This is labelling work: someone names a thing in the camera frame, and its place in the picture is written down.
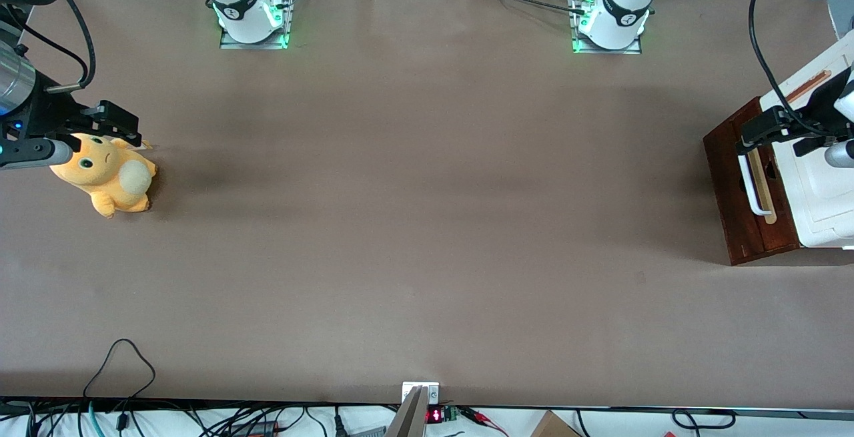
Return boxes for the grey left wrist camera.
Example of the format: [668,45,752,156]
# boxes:
[794,135,854,169]

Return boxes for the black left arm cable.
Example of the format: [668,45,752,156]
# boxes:
[748,0,828,137]

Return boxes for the dark wooden drawer with handle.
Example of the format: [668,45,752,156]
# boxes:
[732,97,801,256]

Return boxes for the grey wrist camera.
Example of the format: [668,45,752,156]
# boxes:
[794,135,854,169]
[0,138,74,171]

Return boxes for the dark brown wooden cabinet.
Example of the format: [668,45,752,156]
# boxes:
[704,97,801,266]

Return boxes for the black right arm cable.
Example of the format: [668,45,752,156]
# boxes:
[0,0,96,94]

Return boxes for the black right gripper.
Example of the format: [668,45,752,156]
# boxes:
[0,71,143,147]

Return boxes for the brown cardboard piece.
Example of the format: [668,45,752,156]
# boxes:
[530,410,581,437]

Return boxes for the red and black clip leads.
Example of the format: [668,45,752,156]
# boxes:
[460,407,509,437]

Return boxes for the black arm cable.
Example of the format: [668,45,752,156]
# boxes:
[748,0,828,137]
[0,0,96,94]

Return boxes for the thin black cable loop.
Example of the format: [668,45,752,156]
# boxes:
[83,339,156,401]

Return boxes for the aluminium camera mount bar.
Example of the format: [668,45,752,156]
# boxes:
[386,387,429,437]

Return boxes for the cream white box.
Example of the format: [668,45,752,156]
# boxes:
[761,29,854,251]

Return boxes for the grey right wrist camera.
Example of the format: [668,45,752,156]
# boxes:
[0,138,74,171]

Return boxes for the black oval cable loop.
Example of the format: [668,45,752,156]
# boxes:
[673,409,737,430]

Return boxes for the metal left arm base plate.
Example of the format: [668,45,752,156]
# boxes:
[570,0,643,55]

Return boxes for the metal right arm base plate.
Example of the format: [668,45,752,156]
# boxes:
[220,0,296,49]

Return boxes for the light wooden handle plate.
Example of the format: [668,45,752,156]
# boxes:
[747,147,778,224]

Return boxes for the white drawer handle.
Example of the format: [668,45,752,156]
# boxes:
[737,145,768,216]

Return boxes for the rose gold box handle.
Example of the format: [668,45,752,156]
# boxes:
[782,70,833,104]

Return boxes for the white mounting bracket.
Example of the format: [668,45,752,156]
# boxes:
[402,382,440,404]

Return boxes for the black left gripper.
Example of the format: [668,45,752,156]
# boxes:
[737,67,854,155]

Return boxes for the yellow plush toy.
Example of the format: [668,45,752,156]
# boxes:
[50,132,157,219]

